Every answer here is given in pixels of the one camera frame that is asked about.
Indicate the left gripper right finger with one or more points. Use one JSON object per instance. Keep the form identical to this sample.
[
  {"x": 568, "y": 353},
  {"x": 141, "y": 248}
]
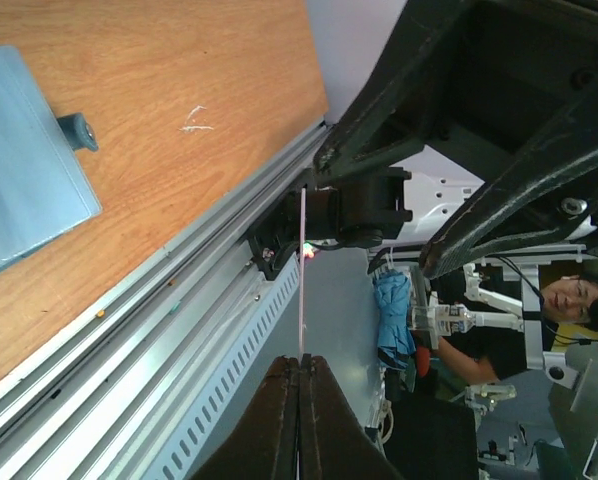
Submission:
[{"x": 332, "y": 444}]

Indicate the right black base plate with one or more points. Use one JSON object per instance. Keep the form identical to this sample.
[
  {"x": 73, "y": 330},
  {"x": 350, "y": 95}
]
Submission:
[{"x": 274, "y": 236}]

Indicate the teal card holder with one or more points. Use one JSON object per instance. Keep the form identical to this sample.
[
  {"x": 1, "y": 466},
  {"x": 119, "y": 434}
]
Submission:
[{"x": 44, "y": 191}]

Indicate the blue cloth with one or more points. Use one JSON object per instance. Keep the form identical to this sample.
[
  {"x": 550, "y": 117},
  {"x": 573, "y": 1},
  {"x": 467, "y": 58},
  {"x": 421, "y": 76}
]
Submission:
[{"x": 395, "y": 342}]

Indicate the red and white card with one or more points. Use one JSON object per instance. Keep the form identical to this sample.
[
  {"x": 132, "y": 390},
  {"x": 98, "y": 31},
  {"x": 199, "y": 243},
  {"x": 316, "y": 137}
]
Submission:
[{"x": 301, "y": 257}]

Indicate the grey slotted cable duct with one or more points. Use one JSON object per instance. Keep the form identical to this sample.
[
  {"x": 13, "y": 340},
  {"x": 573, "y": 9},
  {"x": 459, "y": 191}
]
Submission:
[{"x": 198, "y": 410}]

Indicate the aluminium front rail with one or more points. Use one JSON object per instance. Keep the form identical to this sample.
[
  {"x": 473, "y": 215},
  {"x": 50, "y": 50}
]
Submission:
[{"x": 90, "y": 403}]

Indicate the plastic water bottle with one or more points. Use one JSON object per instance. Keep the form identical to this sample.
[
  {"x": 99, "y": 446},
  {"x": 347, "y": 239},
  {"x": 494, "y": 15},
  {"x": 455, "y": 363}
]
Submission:
[{"x": 443, "y": 320}]

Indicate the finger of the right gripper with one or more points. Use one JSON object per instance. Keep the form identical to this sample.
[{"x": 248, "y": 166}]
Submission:
[{"x": 507, "y": 90}]

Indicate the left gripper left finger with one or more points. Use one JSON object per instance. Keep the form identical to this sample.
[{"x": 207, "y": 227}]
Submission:
[{"x": 263, "y": 444}]

